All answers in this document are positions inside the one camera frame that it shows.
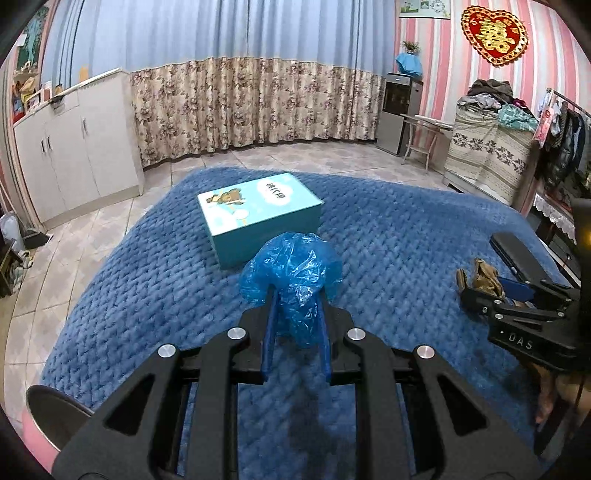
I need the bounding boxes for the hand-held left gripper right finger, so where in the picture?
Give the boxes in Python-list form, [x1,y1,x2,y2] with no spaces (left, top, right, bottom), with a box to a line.
[316,295,541,480]

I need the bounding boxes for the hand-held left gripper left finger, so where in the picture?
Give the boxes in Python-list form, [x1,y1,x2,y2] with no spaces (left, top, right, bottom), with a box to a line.
[53,288,280,480]

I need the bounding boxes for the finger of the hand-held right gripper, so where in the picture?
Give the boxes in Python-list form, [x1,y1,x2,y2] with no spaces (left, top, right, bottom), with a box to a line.
[460,286,573,326]
[499,276,578,301]

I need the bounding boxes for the brown paper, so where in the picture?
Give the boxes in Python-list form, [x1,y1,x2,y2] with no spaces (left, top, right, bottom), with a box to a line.
[456,258,506,298]

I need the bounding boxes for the blue plastic bag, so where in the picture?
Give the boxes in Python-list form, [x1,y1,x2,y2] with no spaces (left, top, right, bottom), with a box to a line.
[239,232,343,349]

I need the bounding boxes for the person's right hand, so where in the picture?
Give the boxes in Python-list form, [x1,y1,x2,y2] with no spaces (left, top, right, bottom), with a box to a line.
[531,364,583,425]

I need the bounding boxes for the black flat case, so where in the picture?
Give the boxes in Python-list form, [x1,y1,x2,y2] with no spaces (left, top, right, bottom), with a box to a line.
[490,232,555,282]

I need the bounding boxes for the low stand with lace cloth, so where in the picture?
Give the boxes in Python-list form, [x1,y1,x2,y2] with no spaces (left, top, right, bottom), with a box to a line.
[529,194,578,250]

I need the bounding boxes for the blue knitted blanket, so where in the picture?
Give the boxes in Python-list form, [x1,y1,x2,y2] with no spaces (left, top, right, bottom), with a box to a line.
[39,166,578,480]

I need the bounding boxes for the teal cardboard box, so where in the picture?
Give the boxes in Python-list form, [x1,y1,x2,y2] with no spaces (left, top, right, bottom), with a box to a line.
[197,172,323,270]

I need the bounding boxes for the row of hanging clothes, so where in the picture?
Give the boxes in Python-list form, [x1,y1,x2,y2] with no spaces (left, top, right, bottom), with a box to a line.
[536,99,591,204]

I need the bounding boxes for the pink hanging garment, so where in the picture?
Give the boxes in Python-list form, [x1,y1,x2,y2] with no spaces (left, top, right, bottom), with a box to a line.
[533,104,557,144]

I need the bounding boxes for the small metal side table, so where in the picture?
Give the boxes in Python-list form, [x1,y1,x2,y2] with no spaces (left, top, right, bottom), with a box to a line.
[401,114,455,171]

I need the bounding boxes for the pile of clothes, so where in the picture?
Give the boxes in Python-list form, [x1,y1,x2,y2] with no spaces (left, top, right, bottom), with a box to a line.
[457,78,539,130]

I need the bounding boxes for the grey water dispenser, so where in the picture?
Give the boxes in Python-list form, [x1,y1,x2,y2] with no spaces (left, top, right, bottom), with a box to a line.
[376,73,424,156]

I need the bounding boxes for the blue and floral curtain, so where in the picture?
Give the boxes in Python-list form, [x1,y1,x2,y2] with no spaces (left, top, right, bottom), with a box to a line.
[41,0,398,171]

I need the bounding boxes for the blue cloth cover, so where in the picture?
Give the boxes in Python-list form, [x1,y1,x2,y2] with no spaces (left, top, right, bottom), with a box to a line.
[394,52,423,78]

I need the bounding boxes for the pink mug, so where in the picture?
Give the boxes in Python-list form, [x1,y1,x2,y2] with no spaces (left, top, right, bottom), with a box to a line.
[21,385,98,472]

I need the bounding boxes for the white cabinet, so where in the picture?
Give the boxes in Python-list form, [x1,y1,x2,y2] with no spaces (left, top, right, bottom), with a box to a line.
[13,69,144,232]

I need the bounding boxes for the white plastic bag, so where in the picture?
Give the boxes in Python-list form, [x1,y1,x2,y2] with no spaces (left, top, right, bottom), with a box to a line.
[0,212,25,254]

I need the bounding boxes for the photo frames on cabinet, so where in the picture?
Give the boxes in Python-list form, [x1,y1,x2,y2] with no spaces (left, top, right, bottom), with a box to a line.
[13,76,58,123]

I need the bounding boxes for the red heart wall decoration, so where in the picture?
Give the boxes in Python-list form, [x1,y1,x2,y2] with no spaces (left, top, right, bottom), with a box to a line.
[461,6,528,68]

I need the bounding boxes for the wall picture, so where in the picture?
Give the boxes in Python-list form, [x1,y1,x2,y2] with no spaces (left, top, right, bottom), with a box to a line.
[398,0,452,19]

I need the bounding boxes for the teal wall poster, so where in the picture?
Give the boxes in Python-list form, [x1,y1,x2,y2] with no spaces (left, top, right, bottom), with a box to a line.
[17,17,51,73]

